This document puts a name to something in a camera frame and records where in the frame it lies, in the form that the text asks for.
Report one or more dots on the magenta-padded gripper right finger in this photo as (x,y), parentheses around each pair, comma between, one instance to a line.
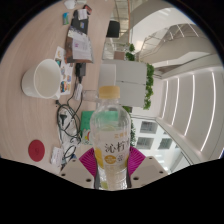
(147,170)

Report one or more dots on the flat round red coaster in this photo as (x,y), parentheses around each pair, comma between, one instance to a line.
(36,150)

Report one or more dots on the brown planter with plants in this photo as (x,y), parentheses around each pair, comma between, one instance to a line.
(125,53)

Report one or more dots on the clear yellow-capped drink bottle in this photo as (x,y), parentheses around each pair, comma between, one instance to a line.
(110,140)

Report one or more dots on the colourful sticker sheet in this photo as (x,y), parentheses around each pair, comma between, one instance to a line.
(63,78)

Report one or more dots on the black power adapter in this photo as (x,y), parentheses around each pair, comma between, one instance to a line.
(80,70)

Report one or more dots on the ceiling light strips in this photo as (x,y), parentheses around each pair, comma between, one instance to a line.
(190,106)

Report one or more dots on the small teal box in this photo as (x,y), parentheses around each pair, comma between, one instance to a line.
(65,18)

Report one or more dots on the black chair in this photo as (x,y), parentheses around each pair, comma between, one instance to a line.
(113,29)

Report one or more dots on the clear plastic tumbler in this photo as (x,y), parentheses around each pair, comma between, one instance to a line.
(89,95)

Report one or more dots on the white paper slip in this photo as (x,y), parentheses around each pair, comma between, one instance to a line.
(57,156)

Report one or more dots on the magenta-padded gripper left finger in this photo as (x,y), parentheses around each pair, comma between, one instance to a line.
(76,172)

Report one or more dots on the white planter box with plants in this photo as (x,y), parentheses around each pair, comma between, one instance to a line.
(128,81)

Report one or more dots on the grey printed booklet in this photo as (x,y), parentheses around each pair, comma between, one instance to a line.
(79,45)

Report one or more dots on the white mug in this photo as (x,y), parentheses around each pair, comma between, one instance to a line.
(41,80)

